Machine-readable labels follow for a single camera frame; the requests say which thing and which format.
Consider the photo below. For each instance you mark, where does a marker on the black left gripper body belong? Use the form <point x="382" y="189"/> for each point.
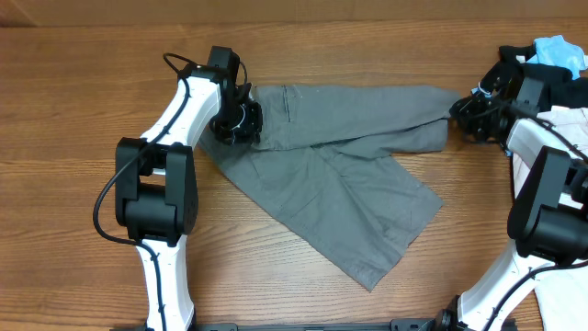
<point x="236" y="121"/>

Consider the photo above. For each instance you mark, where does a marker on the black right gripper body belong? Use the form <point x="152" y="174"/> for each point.
<point x="474" y="117"/>

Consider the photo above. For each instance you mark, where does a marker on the grey shorts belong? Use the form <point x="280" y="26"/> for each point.
<point x="325" y="167"/>

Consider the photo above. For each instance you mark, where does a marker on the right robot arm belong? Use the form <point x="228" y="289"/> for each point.
<point x="547" y="224"/>

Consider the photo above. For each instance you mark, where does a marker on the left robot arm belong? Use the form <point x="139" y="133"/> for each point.
<point x="156" y="193"/>

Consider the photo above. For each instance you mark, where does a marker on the black shirt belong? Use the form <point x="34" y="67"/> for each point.
<point x="560" y="89"/>

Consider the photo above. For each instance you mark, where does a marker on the light blue garment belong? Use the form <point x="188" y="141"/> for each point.
<point x="556" y="51"/>

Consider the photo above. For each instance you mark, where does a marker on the beige shorts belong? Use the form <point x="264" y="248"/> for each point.
<point x="561" y="295"/>

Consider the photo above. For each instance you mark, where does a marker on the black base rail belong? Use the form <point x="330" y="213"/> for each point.
<point x="418" y="324"/>

